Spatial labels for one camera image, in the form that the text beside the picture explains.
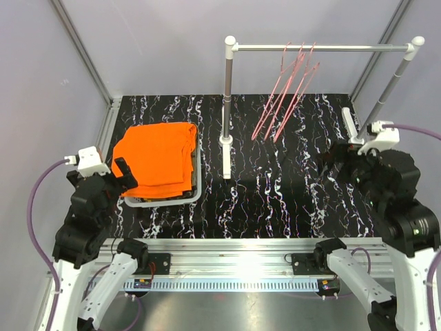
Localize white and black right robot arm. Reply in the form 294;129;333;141
312;142;440;330

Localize white and silver clothes rack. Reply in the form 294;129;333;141
219;36;425;180

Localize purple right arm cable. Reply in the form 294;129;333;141
384;126;441;142

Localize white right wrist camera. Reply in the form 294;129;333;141
358;121;400;155

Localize pink wire hanger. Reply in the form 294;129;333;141
252;43;304;141
273;42;320;143
264;42;315;143

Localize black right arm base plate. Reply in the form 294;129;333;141
284;253;316;276

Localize white slotted cable duct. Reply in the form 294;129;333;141
122;278;318;292

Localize white perforated plastic basket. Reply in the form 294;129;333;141
120;122;203;208

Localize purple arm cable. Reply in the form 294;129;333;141
384;126;441;142
26;159;68;331

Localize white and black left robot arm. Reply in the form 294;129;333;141
47;157;150;330

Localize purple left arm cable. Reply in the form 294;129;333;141
26;159;68;331

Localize orange trousers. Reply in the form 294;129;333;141
111;122;198;199

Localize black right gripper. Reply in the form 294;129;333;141
315;138;386;208

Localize aluminium mounting rail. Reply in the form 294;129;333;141
92;238;393;279

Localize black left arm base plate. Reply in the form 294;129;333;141
147;253;172;276

